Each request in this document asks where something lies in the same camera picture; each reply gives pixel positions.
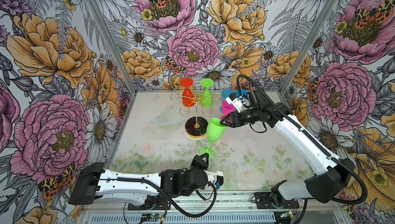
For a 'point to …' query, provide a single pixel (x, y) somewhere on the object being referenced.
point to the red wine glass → (188, 98)
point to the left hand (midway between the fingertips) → (202, 152)
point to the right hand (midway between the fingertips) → (225, 127)
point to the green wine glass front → (215, 130)
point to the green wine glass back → (207, 97)
